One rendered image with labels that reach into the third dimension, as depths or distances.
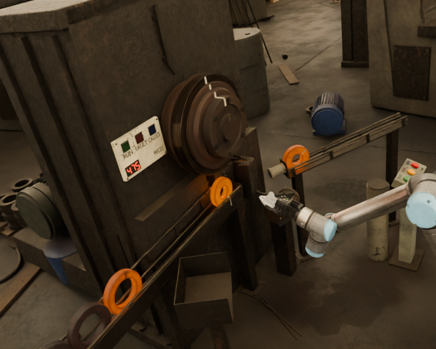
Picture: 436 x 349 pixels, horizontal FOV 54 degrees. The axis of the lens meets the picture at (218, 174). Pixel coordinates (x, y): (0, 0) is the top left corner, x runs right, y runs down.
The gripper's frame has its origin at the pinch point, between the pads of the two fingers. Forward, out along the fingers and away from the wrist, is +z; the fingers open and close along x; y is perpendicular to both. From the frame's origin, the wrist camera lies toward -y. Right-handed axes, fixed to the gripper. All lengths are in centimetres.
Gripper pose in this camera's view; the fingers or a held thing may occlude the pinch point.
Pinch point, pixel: (261, 199)
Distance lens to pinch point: 205.4
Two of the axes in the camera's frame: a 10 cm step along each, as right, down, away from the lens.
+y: 0.8, -7.6, -6.4
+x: -5.7, 4.9, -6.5
